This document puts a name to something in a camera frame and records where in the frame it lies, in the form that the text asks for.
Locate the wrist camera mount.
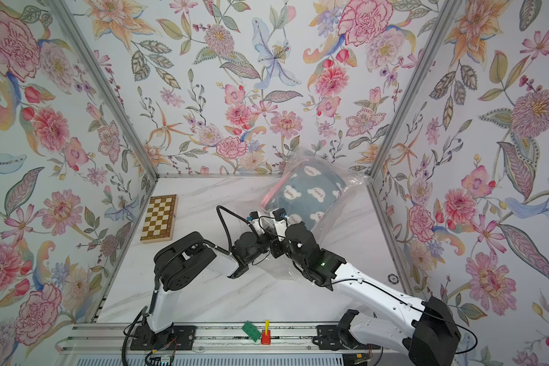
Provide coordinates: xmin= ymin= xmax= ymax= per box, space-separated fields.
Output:
xmin=271 ymin=208 xmax=289 ymax=238
xmin=248 ymin=211 xmax=276 ymax=236

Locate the pink blanket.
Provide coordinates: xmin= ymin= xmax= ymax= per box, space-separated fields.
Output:
xmin=260 ymin=174 xmax=289 ymax=208

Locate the wooden chessboard box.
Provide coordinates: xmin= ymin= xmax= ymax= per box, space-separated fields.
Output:
xmin=140 ymin=195 xmax=178 ymax=243

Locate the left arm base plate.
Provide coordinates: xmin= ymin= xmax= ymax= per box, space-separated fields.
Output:
xmin=130 ymin=323 xmax=197 ymax=351

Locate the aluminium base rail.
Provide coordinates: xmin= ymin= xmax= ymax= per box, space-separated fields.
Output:
xmin=54 ymin=321 xmax=376 ymax=355

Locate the green tag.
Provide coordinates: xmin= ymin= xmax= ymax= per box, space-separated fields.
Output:
xmin=242 ymin=321 xmax=262 ymax=343

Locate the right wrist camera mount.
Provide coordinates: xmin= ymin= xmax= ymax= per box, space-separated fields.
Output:
xmin=271 ymin=208 xmax=289 ymax=238

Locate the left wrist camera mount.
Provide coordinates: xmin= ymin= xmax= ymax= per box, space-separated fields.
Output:
xmin=248 ymin=211 xmax=276 ymax=236

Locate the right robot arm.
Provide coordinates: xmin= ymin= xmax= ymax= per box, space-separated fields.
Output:
xmin=259 ymin=220 xmax=461 ymax=365

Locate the red yellow clip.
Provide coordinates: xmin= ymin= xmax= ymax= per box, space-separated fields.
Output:
xmin=261 ymin=320 xmax=271 ymax=346

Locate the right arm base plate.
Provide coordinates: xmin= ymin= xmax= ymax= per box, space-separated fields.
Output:
xmin=312 ymin=325 xmax=369 ymax=351

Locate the teal bear pattern blanket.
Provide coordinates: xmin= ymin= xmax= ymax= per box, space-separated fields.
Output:
xmin=264 ymin=160 xmax=346 ymax=230

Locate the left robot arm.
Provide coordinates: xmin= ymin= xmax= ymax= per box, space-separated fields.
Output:
xmin=145 ymin=231 xmax=269 ymax=334

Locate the clear plastic vacuum bag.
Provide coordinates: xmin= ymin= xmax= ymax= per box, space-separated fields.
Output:
xmin=255 ymin=149 xmax=369 ymax=287

